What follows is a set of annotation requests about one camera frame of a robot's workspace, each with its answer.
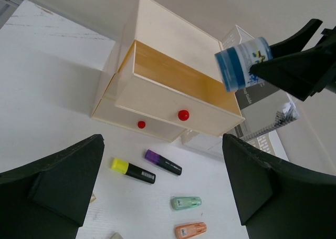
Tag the cream drawer cabinet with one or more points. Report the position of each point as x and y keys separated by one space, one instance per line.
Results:
x=161 y=79

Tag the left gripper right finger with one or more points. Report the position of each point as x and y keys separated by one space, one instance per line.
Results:
x=276 y=198

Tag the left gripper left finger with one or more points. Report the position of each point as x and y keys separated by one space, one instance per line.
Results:
x=49 y=198

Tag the small yellow eraser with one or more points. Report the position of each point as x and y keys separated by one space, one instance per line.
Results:
x=93 y=198

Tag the blue round jar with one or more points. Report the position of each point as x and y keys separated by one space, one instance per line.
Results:
x=235 y=62

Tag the grey setup guide booklet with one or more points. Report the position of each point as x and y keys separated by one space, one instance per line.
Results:
x=265 y=109

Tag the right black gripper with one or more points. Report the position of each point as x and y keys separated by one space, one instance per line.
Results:
x=301 y=74

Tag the white file organizer rack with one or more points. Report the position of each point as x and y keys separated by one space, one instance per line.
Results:
x=269 y=142

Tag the green correction tape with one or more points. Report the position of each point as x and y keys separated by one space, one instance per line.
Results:
x=185 y=202

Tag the aluminium rail frame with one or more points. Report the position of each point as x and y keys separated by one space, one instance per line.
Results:
x=8 y=7

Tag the yellow highlighter marker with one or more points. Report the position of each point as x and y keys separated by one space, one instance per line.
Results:
x=133 y=171

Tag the orange correction tape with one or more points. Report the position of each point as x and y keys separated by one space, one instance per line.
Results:
x=190 y=230

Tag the purple highlighter marker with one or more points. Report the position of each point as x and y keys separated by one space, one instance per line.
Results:
x=163 y=162

